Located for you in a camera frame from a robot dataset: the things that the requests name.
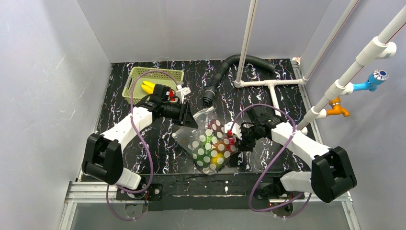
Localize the red fake chili pepper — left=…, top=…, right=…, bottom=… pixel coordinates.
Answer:
left=169, top=90, right=176, bottom=101

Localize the clear zip top bag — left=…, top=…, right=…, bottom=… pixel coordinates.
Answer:
left=172, top=107, right=238, bottom=175

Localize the yellow fake banana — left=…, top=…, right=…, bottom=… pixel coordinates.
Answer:
left=141, top=80, right=156, bottom=94

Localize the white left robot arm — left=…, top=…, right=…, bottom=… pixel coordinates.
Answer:
left=82, top=84, right=198, bottom=193

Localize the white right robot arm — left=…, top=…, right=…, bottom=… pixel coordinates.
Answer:
left=225, top=104, right=358, bottom=203

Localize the green fake pepper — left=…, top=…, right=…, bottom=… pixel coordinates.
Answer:
left=199, top=135, right=213, bottom=148

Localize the green plastic basket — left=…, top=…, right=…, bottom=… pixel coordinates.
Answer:
left=122, top=67, right=184, bottom=104

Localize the orange tap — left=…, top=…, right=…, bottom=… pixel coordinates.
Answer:
left=326, top=96, right=350, bottom=117

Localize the blue tap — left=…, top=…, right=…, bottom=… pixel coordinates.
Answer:
left=353, top=69, right=389, bottom=92

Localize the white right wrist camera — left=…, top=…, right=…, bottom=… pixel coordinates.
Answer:
left=224, top=122, right=242, bottom=139

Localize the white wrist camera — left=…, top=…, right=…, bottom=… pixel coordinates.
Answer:
left=175, top=84, right=191, bottom=104
left=224, top=122, right=242, bottom=139

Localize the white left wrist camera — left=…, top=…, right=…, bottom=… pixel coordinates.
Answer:
left=175, top=84, right=191, bottom=104

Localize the black corrugated hose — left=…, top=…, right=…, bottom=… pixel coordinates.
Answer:
left=203, top=54, right=277, bottom=108

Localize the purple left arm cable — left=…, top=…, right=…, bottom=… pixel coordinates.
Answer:
left=105, top=70, right=183, bottom=221

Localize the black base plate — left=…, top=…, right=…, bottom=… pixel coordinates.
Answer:
left=115, top=171, right=305, bottom=212

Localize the aluminium frame rail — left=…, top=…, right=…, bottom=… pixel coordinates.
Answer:
left=58, top=180, right=360, bottom=230

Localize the white PVC pipe frame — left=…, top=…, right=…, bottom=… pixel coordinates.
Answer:
left=234, top=0, right=406, bottom=130

